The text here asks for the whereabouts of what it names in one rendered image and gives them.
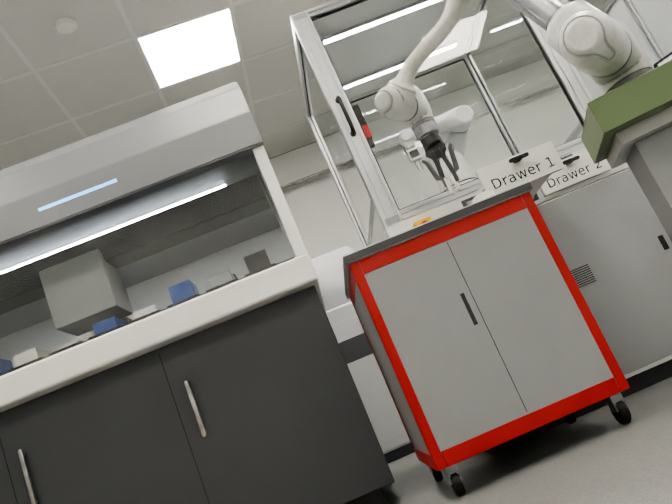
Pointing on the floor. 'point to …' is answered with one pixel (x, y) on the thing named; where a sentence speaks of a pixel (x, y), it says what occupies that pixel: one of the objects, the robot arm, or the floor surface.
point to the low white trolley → (480, 330)
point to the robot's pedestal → (649, 161)
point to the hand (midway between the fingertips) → (452, 184)
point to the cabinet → (617, 277)
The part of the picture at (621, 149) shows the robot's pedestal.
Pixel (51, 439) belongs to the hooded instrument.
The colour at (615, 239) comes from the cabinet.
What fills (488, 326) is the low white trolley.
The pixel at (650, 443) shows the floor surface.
